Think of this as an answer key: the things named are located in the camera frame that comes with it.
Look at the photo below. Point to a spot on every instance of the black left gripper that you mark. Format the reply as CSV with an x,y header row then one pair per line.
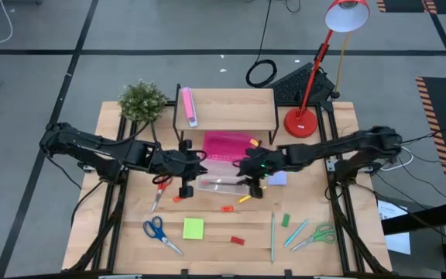
x,y
172,164

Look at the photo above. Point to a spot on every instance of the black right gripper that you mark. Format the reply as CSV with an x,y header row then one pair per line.
x,y
261,162

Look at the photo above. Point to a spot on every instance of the purple sticky note pad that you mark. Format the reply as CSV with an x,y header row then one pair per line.
x,y
279,179

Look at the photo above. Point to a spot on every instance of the yellow pencil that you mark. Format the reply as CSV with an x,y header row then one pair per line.
x,y
244,199

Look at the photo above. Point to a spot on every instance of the orange eraser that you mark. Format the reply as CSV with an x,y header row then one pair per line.
x,y
176,199
227,209

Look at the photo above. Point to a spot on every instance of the red scissors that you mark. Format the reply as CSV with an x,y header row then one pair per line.
x,y
161,190

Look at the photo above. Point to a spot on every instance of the green marker cap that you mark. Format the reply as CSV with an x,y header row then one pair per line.
x,y
285,220

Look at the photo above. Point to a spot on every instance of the light green pencil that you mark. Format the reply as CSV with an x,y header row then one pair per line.
x,y
272,236

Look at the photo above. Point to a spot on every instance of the blue scissors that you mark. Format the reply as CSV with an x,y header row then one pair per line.
x,y
159,233

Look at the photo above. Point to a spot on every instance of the red eraser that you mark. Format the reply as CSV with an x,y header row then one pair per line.
x,y
237,240

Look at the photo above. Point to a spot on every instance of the teal pen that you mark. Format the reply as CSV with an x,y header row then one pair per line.
x,y
296,233

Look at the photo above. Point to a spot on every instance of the green scissors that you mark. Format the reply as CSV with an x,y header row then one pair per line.
x,y
313,239

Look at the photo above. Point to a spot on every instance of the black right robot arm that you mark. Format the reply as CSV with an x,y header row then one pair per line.
x,y
343,145

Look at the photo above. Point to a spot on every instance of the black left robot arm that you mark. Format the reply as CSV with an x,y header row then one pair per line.
x,y
91,147

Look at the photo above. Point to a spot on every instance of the clear pencil box pink lid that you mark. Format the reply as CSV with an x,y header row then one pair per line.
x,y
227,145

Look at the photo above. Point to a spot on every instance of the green sticky note pad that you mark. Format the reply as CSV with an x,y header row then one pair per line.
x,y
193,228

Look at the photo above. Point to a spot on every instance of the red desk lamp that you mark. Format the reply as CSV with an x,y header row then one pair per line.
x,y
300,123

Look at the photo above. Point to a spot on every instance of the potted green artificial plant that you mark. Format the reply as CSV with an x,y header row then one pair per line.
x,y
142,101

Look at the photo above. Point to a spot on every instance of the black keyboard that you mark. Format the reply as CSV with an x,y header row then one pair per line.
x,y
289,87

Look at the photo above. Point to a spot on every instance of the white paper sheet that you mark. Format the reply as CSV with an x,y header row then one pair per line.
x,y
399,242

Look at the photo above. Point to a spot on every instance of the black beam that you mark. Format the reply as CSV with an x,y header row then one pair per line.
x,y
420,219

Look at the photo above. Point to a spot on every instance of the wooden shelf riser black frame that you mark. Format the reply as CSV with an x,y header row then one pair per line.
x,y
227,110

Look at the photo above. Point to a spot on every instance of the black aluminium table frame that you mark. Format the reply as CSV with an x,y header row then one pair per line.
x,y
122,129

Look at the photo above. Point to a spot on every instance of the silver mounting bracket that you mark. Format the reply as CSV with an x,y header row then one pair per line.
x,y
331,166
86,167

